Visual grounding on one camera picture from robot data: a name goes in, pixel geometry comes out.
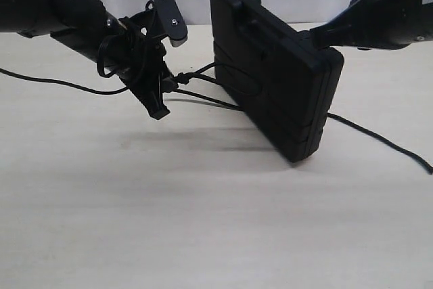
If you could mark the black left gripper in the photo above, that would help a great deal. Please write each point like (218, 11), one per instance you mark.
(135, 54)

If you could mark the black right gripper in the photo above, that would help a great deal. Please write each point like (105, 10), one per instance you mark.
(380, 24)

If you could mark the black plastic carrying case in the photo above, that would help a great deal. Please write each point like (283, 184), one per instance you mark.
(283, 84)

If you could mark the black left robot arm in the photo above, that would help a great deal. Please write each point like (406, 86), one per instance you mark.
(73, 23)

